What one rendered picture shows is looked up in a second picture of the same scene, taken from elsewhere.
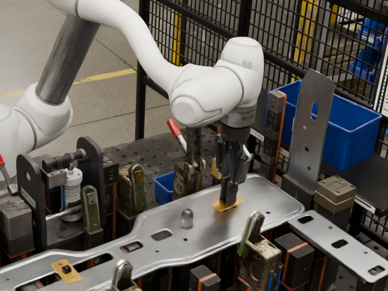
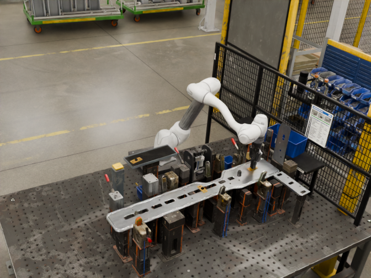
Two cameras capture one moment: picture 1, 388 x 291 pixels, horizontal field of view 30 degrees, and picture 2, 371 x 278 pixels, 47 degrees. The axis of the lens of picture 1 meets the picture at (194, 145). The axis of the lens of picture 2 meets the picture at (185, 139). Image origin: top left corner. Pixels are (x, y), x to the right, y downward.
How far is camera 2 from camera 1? 1.44 m
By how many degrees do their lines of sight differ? 3
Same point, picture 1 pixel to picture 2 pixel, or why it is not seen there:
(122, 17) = (219, 105)
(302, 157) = (279, 153)
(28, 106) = (175, 130)
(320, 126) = (285, 142)
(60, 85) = (189, 123)
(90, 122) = not seen: hidden behind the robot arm
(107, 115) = not seen: hidden behind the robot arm
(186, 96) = (244, 134)
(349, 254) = (293, 186)
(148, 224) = (226, 175)
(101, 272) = (213, 189)
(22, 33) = (142, 85)
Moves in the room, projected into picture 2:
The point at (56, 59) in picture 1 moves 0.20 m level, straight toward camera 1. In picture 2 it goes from (189, 114) to (192, 126)
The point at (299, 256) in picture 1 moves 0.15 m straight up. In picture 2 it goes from (277, 186) to (281, 170)
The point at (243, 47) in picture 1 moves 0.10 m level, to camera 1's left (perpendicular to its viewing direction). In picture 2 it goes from (261, 118) to (247, 116)
